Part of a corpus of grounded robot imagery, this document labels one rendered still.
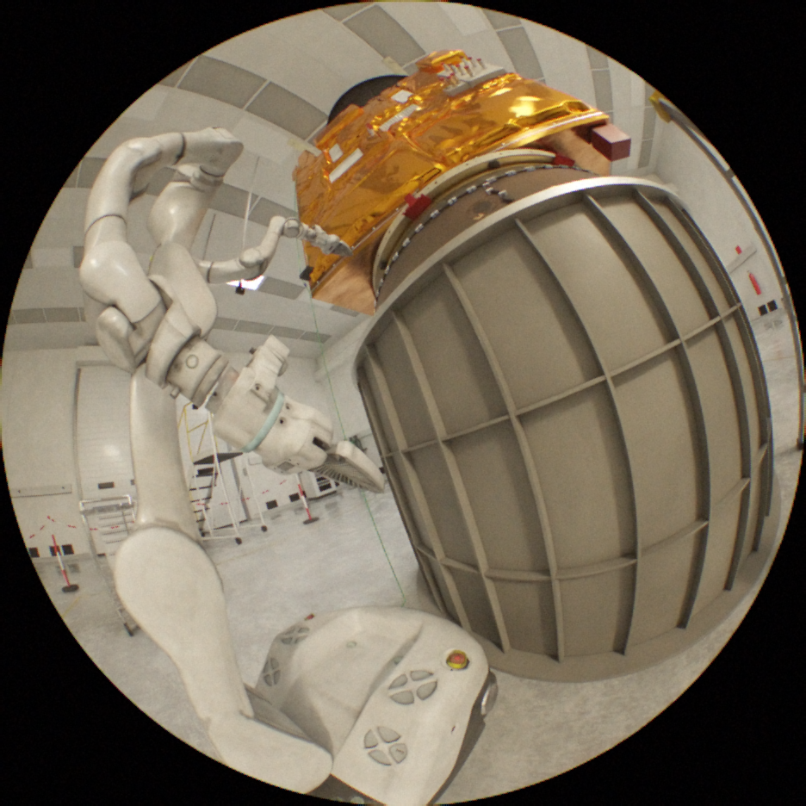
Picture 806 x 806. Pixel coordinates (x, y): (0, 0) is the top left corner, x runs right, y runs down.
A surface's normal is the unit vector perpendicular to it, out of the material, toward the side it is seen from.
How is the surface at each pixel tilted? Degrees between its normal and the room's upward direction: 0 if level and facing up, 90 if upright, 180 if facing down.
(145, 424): 90
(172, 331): 94
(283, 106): 180
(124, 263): 95
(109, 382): 90
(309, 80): 180
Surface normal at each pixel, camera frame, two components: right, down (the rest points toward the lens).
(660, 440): -0.50, 0.02
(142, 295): 0.92, -0.23
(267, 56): 0.32, 0.93
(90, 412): 0.77, -0.36
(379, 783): -0.57, -0.72
